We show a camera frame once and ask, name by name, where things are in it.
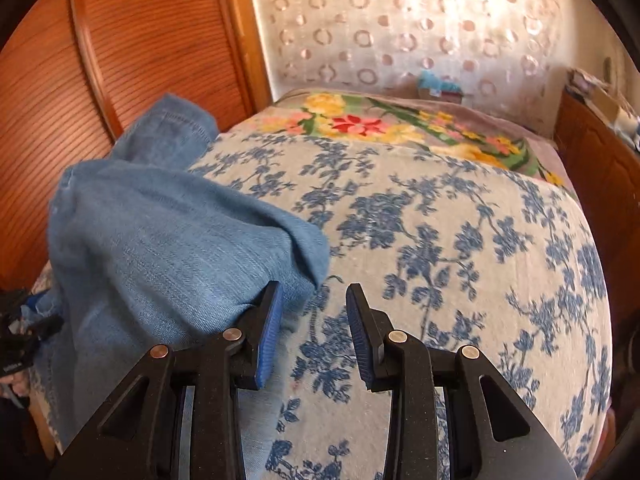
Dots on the open cardboard box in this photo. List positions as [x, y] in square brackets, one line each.
[602, 105]

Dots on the colourful flower blanket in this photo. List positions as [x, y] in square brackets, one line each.
[360, 120]

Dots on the folded blue denim pants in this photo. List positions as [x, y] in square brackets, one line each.
[165, 130]

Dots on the person's left hand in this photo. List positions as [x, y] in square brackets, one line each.
[16, 387]

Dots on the wooden louvred wardrobe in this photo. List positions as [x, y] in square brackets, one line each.
[125, 85]

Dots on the white blue floral bed sheet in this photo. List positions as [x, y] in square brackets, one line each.
[450, 260]

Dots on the low wooden cabinet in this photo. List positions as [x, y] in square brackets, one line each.
[600, 170]

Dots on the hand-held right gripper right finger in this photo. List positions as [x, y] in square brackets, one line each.
[357, 345]

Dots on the sheer circle pattern curtain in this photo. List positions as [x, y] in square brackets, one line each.
[400, 25]

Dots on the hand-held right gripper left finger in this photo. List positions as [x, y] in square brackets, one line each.
[267, 345]

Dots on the blue denim pants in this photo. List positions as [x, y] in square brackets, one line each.
[165, 130]
[165, 260]

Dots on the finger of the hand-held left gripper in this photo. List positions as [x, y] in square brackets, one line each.
[45, 329]
[34, 304]

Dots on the light blue bag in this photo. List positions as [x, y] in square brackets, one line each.
[437, 81]

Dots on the small cardboard box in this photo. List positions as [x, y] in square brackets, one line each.
[445, 95]

